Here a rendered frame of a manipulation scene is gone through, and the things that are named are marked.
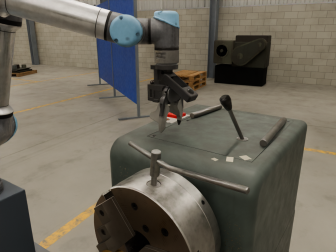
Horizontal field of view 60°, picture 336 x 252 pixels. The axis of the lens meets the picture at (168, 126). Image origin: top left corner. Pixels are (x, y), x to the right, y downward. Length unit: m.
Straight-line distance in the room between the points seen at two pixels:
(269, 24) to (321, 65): 2.08
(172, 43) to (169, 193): 0.44
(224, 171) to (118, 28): 0.43
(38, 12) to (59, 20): 0.05
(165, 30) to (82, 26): 0.24
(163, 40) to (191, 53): 10.49
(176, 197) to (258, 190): 0.19
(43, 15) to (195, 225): 0.61
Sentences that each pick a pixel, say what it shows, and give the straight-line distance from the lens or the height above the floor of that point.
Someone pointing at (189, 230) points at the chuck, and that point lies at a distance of 0.65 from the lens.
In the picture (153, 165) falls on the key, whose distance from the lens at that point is 0.65.
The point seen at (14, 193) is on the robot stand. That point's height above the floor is 1.10.
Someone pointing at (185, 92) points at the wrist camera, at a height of 1.40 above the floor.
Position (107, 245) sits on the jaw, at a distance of 0.69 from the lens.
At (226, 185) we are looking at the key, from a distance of 0.52.
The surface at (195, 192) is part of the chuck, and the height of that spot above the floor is 1.21.
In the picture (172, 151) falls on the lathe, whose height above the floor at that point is 1.25.
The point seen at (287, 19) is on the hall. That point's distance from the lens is 10.45.
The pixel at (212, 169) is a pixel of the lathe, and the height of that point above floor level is 1.24.
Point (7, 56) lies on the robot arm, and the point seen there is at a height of 1.50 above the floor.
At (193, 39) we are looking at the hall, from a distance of 11.32.
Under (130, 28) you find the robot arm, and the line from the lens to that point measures 0.74.
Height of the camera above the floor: 1.57
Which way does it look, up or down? 18 degrees down
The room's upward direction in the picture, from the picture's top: straight up
